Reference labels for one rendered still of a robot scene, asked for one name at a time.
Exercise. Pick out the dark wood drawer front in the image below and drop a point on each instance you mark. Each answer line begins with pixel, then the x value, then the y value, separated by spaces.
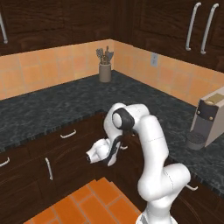
pixel 16 166
pixel 204 201
pixel 132 145
pixel 84 128

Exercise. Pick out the dark wood wall cupboard door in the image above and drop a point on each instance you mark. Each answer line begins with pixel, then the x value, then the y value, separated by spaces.
pixel 52 20
pixel 218 35
pixel 163 23

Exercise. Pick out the grey wall socket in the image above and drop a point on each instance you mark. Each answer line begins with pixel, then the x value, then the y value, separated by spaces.
pixel 154 59

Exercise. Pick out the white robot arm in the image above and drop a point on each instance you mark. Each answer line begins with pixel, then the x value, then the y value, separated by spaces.
pixel 151 151

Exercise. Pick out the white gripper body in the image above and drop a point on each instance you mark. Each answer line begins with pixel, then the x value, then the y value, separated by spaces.
pixel 99 151

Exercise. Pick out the beige coffee machine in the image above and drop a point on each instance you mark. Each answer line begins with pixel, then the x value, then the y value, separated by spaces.
pixel 208 119

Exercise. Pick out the grey flat turner utensil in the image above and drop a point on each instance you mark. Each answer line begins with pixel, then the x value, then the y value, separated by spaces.
pixel 110 56

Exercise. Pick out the dark wood base cupboard door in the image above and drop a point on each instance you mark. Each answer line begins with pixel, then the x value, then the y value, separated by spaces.
pixel 73 166
pixel 17 198

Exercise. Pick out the grey spoon utensil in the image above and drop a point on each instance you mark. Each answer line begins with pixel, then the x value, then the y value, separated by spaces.
pixel 107 52

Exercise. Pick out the grey slotted spatula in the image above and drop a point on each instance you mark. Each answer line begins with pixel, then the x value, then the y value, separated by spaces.
pixel 100 54

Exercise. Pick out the beige utensil pot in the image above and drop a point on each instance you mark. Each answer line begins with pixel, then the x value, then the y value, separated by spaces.
pixel 105 73

